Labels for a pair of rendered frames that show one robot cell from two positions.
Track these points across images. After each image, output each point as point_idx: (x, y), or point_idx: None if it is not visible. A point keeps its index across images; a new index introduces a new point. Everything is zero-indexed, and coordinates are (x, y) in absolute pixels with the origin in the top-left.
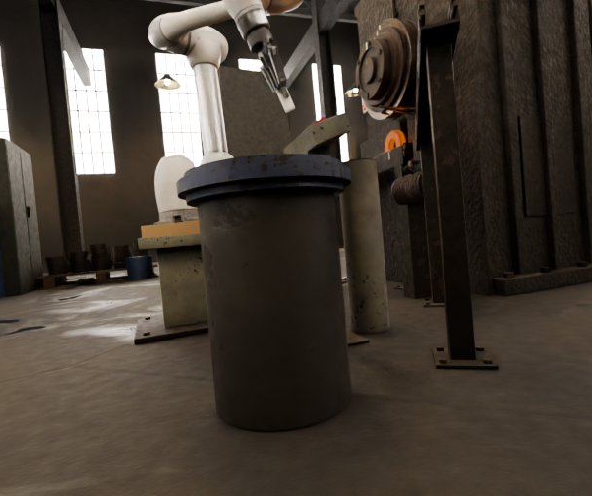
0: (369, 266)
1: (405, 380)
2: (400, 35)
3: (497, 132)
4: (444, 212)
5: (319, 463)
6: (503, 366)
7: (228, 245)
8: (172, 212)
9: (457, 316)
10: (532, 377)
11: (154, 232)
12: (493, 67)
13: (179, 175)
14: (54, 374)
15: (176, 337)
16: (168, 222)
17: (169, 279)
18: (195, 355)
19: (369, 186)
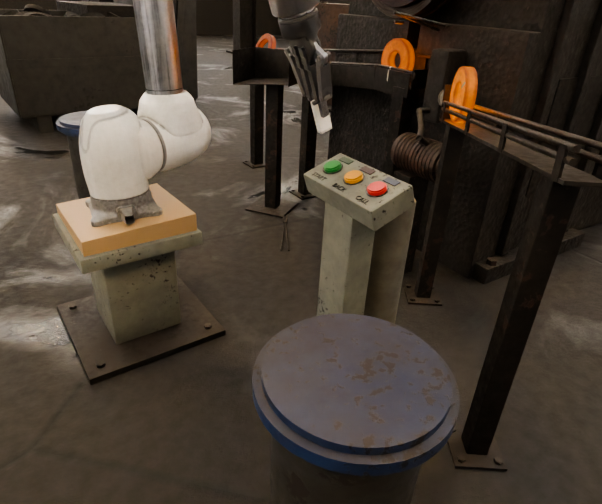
0: (384, 316)
1: (434, 492)
2: None
3: (531, 101)
4: (504, 347)
5: None
6: (509, 464)
7: (335, 495)
8: (116, 203)
9: (484, 425)
10: (535, 487)
11: (101, 247)
12: (556, 11)
13: (124, 151)
14: (23, 471)
15: (140, 365)
16: (112, 219)
17: (119, 292)
18: (190, 423)
19: (404, 235)
